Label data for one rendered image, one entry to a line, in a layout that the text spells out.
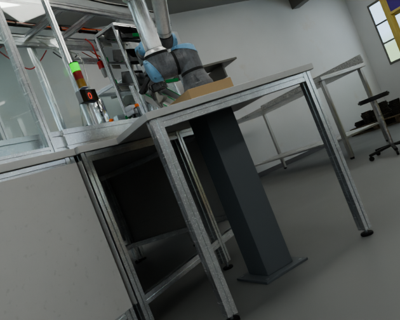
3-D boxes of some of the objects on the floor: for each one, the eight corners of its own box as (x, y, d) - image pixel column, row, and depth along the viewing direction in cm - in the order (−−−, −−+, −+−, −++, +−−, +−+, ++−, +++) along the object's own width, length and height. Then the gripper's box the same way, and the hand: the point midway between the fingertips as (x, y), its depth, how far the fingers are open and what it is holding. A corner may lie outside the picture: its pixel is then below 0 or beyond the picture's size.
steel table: (286, 167, 710) (261, 105, 712) (395, 138, 520) (360, 53, 521) (249, 185, 670) (223, 119, 671) (353, 159, 480) (316, 67, 481)
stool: (431, 138, 407) (408, 82, 407) (407, 152, 379) (383, 92, 380) (385, 150, 448) (365, 99, 448) (361, 164, 421) (340, 109, 421)
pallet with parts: (376, 125, 851) (369, 105, 851) (432, 108, 743) (423, 85, 744) (350, 137, 811) (342, 117, 811) (405, 120, 703) (395, 97, 704)
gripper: (152, 68, 227) (166, 103, 227) (161, 68, 235) (174, 103, 234) (140, 74, 231) (154, 110, 231) (150, 74, 239) (164, 108, 239)
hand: (160, 106), depth 234 cm, fingers closed
